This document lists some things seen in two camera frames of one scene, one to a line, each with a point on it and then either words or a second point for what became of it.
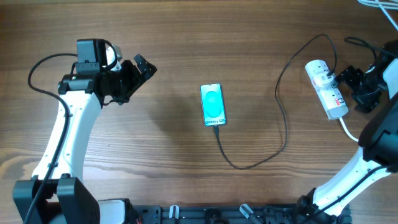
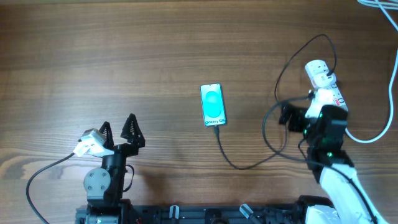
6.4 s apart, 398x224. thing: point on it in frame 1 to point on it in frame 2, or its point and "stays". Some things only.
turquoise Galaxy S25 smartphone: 212,104 stays
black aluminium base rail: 217,214 stays
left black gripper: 136,79 to 130,149
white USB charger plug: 322,79 stays
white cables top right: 384,5 stays
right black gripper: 366,102 to 298,115
